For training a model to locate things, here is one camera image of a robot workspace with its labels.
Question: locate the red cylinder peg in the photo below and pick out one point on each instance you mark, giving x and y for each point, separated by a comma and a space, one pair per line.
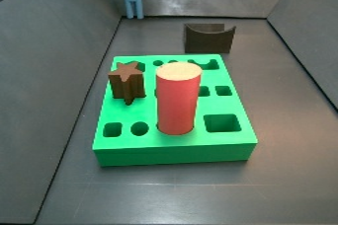
177, 80

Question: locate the brown star peg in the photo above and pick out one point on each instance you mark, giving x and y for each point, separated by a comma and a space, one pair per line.
127, 82

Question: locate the black curved bracket stand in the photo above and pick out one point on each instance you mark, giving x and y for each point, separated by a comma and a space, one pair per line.
207, 38

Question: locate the green shape sorting board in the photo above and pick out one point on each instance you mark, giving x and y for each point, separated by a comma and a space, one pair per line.
127, 137

